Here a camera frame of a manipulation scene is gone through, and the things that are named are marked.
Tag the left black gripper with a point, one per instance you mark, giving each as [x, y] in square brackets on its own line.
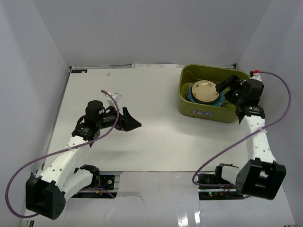
[122, 123]

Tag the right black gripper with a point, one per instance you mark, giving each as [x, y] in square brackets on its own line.
[230, 82]

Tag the teal scalloped plate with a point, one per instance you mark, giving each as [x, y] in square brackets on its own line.
[218, 102]

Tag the cream floral plate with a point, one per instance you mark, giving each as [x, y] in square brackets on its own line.
[204, 91]

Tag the dark red rimmed plate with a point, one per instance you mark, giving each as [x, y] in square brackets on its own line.
[186, 96]

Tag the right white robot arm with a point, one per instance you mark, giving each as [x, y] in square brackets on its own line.
[261, 176]

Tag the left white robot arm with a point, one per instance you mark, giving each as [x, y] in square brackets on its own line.
[48, 193]

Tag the olive green plastic bin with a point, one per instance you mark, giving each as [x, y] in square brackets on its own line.
[193, 73]

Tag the white papers at back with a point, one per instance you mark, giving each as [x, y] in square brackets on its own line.
[154, 66]

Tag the black label sticker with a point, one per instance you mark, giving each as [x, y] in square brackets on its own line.
[74, 71]

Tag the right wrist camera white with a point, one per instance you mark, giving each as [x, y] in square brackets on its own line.
[255, 75]

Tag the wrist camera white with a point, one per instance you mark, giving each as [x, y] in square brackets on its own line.
[255, 75]
[116, 96]

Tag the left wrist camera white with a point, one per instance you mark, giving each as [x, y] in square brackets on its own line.
[116, 96]

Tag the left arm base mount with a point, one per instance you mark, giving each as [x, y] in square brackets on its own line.
[104, 191]

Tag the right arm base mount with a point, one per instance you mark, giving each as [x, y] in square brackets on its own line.
[218, 192]

